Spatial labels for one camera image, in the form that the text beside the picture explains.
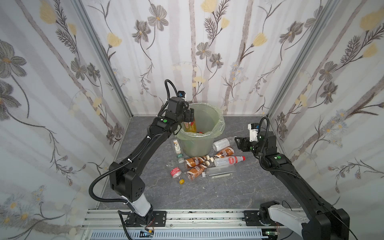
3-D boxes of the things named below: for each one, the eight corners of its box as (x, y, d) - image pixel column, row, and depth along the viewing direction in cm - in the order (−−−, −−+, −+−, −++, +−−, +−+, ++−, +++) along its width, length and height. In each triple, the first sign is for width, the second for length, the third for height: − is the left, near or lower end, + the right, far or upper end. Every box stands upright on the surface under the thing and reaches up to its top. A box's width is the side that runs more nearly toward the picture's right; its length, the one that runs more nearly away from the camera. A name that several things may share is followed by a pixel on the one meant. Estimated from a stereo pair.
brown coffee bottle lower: (190, 181, 86) (190, 178, 83) (185, 174, 89) (185, 172, 86) (210, 165, 92) (210, 163, 90) (205, 160, 95) (205, 157, 92)
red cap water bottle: (215, 168, 93) (216, 165, 89) (213, 162, 95) (214, 159, 91) (243, 162, 96) (246, 158, 92) (241, 157, 98) (243, 153, 94)
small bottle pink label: (174, 179, 88) (173, 176, 84) (170, 174, 90) (169, 171, 86) (181, 173, 91) (181, 170, 87) (177, 169, 92) (177, 165, 89)
